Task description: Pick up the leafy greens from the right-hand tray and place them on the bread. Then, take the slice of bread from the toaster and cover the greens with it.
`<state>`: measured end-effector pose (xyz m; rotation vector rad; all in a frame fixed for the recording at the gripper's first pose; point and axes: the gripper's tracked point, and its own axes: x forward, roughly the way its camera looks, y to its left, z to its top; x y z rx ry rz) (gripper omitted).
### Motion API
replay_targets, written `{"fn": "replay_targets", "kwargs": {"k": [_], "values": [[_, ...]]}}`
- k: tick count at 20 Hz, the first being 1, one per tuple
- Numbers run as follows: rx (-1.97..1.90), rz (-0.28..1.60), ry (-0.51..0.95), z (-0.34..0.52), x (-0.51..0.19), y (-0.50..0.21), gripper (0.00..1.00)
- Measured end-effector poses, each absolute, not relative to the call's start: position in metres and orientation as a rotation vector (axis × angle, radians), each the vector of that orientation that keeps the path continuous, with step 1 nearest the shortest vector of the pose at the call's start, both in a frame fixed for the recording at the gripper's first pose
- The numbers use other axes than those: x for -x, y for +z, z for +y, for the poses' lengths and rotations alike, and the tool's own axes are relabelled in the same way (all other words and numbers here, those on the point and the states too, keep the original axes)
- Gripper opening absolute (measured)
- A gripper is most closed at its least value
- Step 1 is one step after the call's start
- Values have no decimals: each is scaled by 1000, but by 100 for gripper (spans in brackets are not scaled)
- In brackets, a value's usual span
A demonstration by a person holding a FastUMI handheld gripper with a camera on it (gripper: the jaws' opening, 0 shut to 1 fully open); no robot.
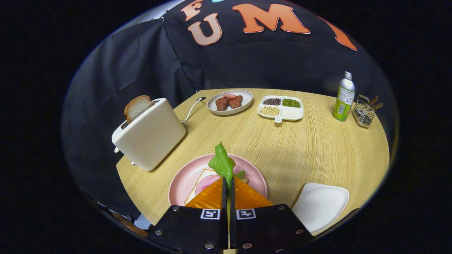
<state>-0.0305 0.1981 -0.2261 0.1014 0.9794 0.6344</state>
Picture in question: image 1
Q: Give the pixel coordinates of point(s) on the red sausage slice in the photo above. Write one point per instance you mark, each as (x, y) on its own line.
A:
(229, 95)

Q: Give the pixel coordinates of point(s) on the pink round plate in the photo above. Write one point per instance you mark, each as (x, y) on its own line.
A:
(183, 180)

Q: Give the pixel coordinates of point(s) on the black backdrop cloth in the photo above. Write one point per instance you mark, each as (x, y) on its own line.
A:
(141, 70)

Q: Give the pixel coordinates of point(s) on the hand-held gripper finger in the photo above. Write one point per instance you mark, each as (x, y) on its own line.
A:
(232, 225)
(224, 211)

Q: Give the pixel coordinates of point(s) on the green lettuce leaf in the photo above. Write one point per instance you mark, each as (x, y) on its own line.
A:
(222, 164)

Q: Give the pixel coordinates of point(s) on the white square plate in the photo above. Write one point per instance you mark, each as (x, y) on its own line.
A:
(321, 206)

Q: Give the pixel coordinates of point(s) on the brown meat piece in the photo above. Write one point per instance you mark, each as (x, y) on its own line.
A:
(236, 102)
(221, 104)

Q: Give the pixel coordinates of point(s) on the toasted bread slice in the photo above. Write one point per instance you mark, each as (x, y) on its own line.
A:
(137, 107)

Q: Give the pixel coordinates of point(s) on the pile of green beans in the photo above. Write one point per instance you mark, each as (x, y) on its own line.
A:
(291, 103)

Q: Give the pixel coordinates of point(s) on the cream white toaster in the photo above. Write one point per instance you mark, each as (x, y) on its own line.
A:
(152, 137)

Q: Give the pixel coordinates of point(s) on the brown rounded object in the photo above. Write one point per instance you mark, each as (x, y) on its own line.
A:
(129, 225)

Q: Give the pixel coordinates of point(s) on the white bread slice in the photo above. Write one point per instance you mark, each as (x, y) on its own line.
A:
(204, 173)

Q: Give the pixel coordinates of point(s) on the pile of yellow soybeans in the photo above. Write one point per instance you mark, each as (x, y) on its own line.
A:
(269, 111)

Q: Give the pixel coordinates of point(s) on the pile of dark red beans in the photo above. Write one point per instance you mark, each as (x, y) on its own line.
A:
(272, 101)

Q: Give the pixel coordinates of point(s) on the white divided dish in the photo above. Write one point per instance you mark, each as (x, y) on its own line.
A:
(291, 113)

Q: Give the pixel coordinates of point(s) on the beige round plate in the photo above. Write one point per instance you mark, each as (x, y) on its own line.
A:
(247, 98)

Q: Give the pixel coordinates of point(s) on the green label bottle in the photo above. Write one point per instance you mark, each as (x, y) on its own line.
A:
(344, 102)

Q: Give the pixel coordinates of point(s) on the pink ham slice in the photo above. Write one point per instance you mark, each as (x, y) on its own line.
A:
(206, 183)

